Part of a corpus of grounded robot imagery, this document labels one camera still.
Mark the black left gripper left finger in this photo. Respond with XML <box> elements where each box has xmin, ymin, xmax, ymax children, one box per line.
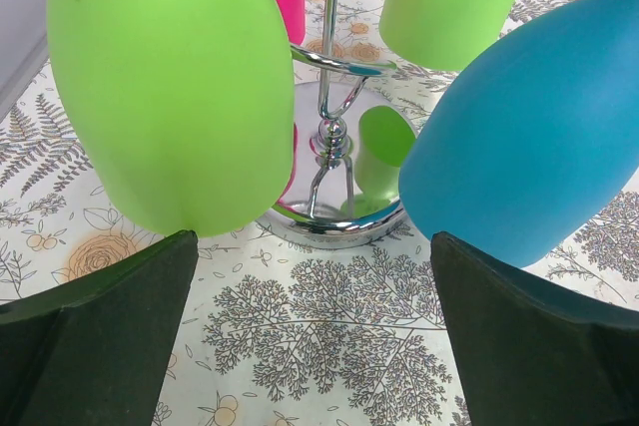
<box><xmin>1</xmin><ymin>230</ymin><xmax>198</xmax><ymax>425</ymax></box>

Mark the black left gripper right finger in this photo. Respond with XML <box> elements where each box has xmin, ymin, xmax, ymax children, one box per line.
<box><xmin>431</xmin><ymin>232</ymin><xmax>638</xmax><ymax>425</ymax></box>

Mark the green wine glass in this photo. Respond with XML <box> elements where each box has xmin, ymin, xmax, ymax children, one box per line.
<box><xmin>47</xmin><ymin>0</ymin><xmax>294</xmax><ymax>236</ymax></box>
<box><xmin>379</xmin><ymin>0</ymin><xmax>515</xmax><ymax>71</ymax></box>

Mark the blue wine glass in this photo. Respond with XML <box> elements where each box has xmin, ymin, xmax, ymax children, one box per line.
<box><xmin>399</xmin><ymin>0</ymin><xmax>638</xmax><ymax>267</ymax></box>

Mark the chrome wine glass rack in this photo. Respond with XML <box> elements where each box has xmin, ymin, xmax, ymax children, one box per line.
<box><xmin>258</xmin><ymin>0</ymin><xmax>416</xmax><ymax>249</ymax></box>

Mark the floral tablecloth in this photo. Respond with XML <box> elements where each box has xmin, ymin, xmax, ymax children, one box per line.
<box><xmin>1</xmin><ymin>0</ymin><xmax>638</xmax><ymax>425</ymax></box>

